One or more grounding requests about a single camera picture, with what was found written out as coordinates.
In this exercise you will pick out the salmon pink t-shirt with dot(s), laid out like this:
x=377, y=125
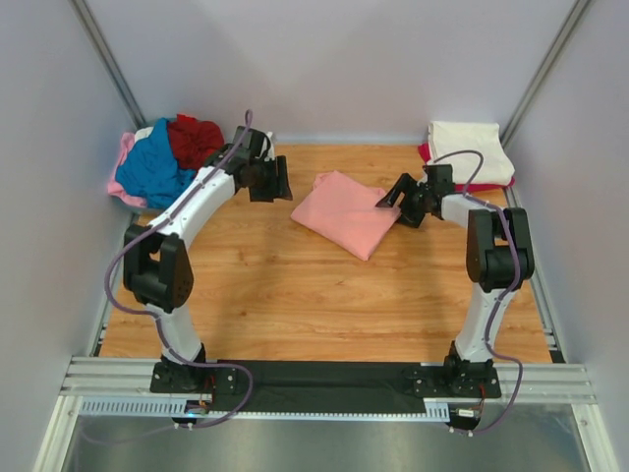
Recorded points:
x=344, y=211

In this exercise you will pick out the white t-shirt in basket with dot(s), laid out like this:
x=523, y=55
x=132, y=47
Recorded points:
x=143, y=133

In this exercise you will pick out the corner aluminium post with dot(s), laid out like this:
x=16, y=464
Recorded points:
x=100, y=45
x=567, y=30

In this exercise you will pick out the white slotted cable duct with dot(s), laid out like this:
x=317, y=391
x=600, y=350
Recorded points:
x=436, y=412

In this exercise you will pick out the blue t-shirt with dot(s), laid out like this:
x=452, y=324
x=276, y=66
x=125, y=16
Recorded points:
x=150, y=170

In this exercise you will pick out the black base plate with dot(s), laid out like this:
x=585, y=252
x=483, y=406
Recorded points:
x=317, y=387

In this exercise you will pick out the folded magenta t-shirt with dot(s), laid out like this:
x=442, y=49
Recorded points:
x=424, y=153

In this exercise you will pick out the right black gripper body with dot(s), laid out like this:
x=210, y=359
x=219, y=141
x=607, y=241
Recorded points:
x=413, y=206

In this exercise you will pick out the folded white t-shirt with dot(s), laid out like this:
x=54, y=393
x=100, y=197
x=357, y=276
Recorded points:
x=474, y=151

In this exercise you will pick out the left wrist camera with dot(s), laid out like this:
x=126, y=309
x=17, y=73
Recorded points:
x=268, y=151

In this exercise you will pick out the right corner aluminium post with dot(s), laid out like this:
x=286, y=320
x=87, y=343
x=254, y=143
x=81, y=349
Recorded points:
x=567, y=30

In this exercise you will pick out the aluminium frame rail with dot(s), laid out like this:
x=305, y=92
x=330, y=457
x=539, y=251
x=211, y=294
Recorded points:
x=125, y=377

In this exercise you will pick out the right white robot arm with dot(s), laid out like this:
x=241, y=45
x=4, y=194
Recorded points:
x=499, y=259

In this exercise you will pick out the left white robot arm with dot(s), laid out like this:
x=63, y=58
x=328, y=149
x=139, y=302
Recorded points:
x=156, y=266

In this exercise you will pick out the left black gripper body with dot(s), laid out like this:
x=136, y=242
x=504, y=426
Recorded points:
x=263, y=186

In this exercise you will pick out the dark red t-shirt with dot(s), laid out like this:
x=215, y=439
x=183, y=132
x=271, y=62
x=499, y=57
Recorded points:
x=193, y=141

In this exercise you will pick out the left corner aluminium post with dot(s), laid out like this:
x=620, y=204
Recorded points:
x=100, y=45

